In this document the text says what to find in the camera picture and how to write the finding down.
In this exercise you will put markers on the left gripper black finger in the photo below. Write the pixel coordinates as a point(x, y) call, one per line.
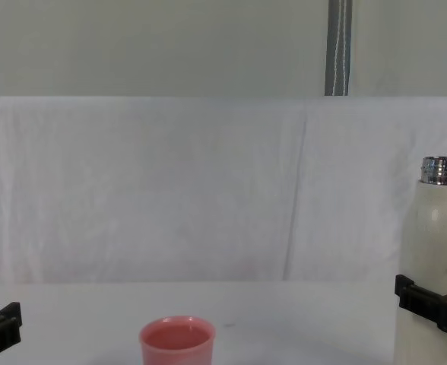
point(3, 331)

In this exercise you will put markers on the pale smooth curtain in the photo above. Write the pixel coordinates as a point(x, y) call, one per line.
point(132, 45)

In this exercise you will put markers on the grey striped post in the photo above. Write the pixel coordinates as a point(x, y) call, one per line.
point(337, 49)

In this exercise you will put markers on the white table cloth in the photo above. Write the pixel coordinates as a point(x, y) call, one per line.
point(284, 323)

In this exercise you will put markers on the white wrinkled curtain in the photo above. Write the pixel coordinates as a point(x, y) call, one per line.
point(170, 190)

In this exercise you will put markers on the pink plastic cup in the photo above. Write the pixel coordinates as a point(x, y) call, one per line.
point(178, 346)

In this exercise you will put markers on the cream vacuum bottle steel neck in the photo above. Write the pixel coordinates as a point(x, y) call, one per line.
point(436, 235)

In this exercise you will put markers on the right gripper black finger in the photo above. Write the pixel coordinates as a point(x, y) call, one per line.
point(432, 308)

